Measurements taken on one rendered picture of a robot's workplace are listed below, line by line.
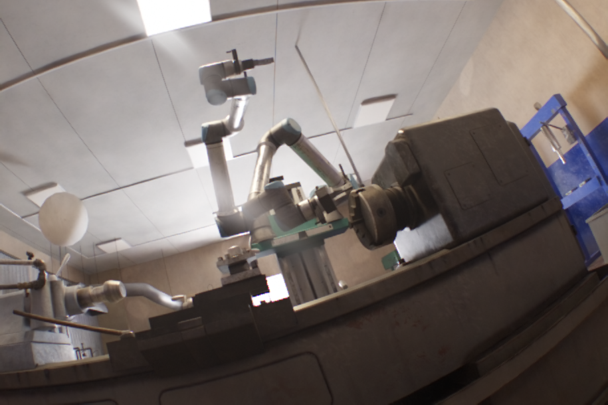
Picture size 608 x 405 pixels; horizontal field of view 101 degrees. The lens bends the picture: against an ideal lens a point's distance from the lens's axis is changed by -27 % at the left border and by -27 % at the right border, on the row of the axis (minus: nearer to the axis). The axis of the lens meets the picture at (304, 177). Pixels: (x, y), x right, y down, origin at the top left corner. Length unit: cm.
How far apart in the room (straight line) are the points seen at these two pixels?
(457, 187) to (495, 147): 30
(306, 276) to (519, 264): 149
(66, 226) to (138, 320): 452
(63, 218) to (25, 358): 363
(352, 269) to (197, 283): 379
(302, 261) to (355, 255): 644
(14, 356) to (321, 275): 188
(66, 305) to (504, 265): 159
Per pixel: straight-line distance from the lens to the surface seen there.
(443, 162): 132
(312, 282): 237
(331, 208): 150
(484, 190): 135
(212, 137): 208
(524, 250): 136
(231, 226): 218
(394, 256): 804
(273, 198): 148
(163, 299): 700
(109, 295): 136
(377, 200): 128
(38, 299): 139
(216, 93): 154
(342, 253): 873
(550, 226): 149
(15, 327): 150
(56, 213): 490
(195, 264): 868
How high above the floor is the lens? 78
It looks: 23 degrees up
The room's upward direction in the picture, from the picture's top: 21 degrees counter-clockwise
